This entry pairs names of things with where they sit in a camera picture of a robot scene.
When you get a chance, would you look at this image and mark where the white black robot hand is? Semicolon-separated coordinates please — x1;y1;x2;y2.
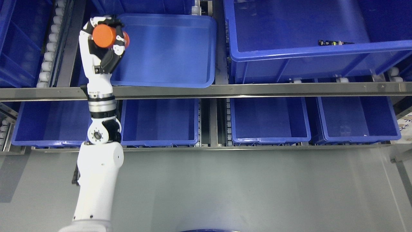
79;16;130;99

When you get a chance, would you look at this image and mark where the shallow blue plastic tray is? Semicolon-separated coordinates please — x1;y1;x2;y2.
111;13;217;88

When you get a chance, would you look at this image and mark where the orange cylindrical capacitor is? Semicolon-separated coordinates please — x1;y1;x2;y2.
92;24;116;49

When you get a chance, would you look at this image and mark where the blue bin far upper left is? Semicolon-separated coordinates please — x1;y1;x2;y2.
0;0;53;88

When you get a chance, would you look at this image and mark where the blue bin lower left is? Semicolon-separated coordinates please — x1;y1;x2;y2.
12;100;91;147

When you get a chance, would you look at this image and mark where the blue bin lower centre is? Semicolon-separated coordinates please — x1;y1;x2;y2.
120;99;200;147

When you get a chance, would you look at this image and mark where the steel shelf front rail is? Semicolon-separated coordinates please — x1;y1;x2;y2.
0;82;412;102

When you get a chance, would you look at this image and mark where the blue bin lower centre-right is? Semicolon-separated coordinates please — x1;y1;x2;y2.
230;97;312;145

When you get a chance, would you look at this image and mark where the blue bin lower right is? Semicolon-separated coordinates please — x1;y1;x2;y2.
308;96;401;145

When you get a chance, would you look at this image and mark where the white roller track left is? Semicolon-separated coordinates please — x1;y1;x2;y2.
36;0;68;88

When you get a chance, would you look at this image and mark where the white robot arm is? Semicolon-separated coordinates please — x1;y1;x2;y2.
60;93;124;232

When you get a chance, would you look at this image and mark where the steel shelf rail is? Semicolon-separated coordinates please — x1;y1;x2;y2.
0;82;412;102
31;142;391;153

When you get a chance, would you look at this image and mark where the small black component in bin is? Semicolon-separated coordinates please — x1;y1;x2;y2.
318;40;354;46

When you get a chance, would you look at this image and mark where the large blue bin upper right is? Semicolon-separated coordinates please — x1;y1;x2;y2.
224;0;412;84

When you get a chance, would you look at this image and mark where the lower steel shelf rail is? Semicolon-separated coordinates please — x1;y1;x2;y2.
31;142;391;153

